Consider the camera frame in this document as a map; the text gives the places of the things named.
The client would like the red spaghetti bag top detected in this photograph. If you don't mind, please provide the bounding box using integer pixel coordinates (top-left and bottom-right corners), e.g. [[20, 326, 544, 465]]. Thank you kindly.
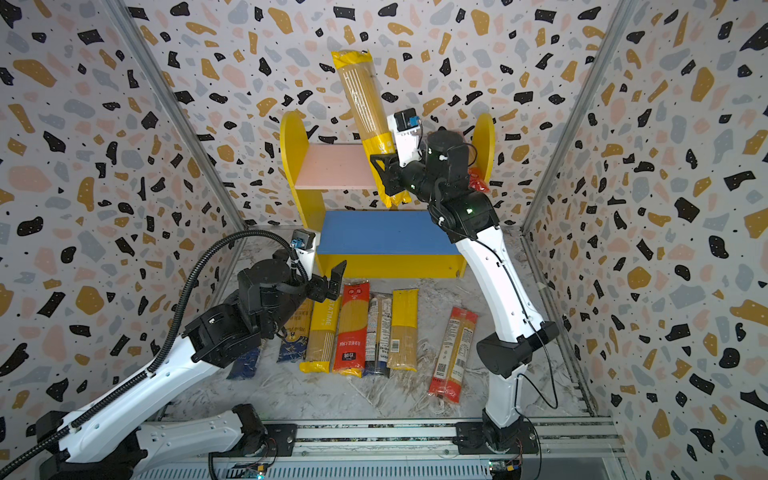
[[468, 168, 490, 193]]

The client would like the red spaghetti bag black label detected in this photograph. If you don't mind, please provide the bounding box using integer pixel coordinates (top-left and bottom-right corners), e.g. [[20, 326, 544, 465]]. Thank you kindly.
[[333, 282, 370, 378]]

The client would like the plain yellow spaghetti bag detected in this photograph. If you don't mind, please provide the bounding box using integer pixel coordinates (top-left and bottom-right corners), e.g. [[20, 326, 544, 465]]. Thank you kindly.
[[387, 289, 418, 371]]

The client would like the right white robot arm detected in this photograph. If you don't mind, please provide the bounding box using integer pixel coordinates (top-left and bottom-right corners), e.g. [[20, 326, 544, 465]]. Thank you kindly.
[[370, 127, 558, 452]]

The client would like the yellow shelf with coloured boards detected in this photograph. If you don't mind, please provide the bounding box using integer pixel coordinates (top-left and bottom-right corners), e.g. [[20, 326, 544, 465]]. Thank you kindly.
[[280, 111, 467, 279]]

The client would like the clear white label spaghetti bag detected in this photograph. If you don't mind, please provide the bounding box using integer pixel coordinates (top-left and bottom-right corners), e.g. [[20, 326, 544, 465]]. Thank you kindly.
[[363, 293, 393, 377]]

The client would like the yellow Pastatime spaghetti bag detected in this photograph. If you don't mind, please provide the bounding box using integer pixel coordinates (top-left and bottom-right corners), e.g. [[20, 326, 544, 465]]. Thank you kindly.
[[299, 299, 341, 374]]

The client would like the orange blue spaghetti bag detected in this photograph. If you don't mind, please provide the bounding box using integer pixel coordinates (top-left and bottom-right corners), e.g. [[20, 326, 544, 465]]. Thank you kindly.
[[277, 299, 314, 363]]

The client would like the dark blue spaghetti bag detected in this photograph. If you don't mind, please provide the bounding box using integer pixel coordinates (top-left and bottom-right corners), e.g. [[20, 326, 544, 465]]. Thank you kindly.
[[227, 347, 261, 381]]

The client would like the red clear spaghetti bag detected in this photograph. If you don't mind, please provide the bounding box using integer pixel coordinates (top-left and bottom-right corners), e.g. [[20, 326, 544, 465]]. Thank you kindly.
[[428, 307, 478, 404]]

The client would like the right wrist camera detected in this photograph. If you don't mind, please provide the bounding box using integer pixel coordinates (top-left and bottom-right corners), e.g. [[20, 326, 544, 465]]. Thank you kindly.
[[387, 108, 423, 167]]

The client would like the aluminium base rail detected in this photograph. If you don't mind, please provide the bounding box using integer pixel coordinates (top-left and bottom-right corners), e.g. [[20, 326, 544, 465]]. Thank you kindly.
[[113, 418, 631, 480]]

